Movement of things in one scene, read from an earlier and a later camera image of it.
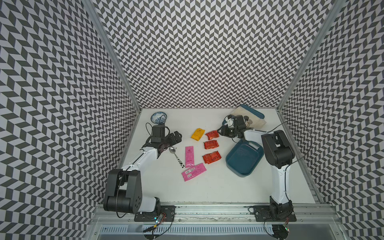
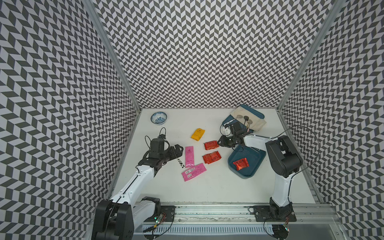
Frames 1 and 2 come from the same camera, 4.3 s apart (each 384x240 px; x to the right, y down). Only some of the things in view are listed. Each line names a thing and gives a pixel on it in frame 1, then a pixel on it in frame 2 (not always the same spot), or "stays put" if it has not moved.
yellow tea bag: [198, 134] stays put
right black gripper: [224, 131] -> [222, 142]
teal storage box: [242, 158] stays put
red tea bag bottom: [211, 157] stays put
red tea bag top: [213, 134] -> [241, 164]
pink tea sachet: [189, 157] stays put
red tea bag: [210, 144] stays put
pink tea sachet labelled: [192, 172] stays put
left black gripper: [173, 140] -> [173, 155]
